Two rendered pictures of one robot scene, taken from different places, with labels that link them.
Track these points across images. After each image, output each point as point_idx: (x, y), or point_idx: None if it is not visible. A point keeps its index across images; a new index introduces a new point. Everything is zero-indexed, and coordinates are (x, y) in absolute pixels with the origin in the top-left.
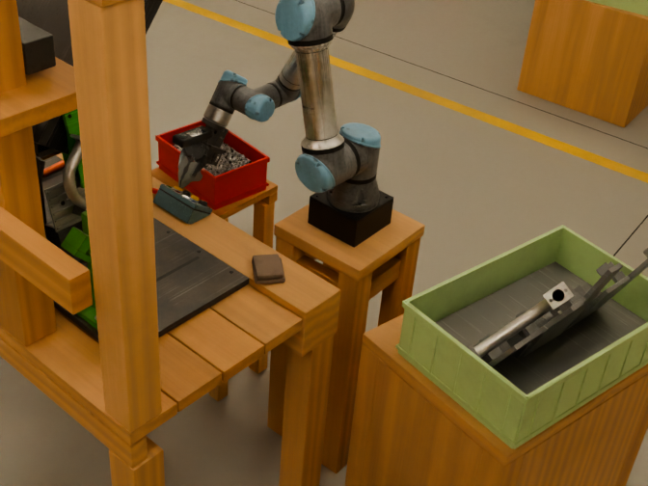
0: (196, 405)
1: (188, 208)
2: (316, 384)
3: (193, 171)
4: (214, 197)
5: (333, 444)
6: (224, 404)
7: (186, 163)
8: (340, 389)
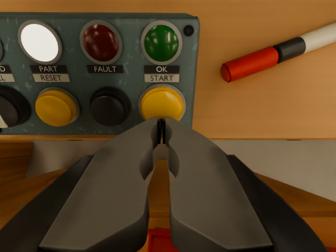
0: (166, 147)
1: None
2: None
3: (86, 175)
4: (152, 247)
5: (50, 173)
6: (153, 161)
7: (181, 195)
8: (4, 185)
